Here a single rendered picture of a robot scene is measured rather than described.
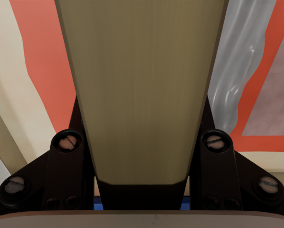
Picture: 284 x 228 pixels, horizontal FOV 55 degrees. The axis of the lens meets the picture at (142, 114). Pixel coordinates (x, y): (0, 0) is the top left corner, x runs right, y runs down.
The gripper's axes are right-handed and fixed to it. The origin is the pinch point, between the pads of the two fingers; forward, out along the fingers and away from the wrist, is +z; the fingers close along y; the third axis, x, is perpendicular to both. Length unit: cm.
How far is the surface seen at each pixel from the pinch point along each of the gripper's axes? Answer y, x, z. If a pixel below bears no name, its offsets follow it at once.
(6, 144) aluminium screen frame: -15.3, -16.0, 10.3
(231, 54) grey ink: 7.6, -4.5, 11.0
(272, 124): 14.8, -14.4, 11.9
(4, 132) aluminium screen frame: -15.3, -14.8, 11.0
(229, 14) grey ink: 6.6, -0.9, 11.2
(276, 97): 13.7, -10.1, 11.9
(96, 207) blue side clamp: -6.1, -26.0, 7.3
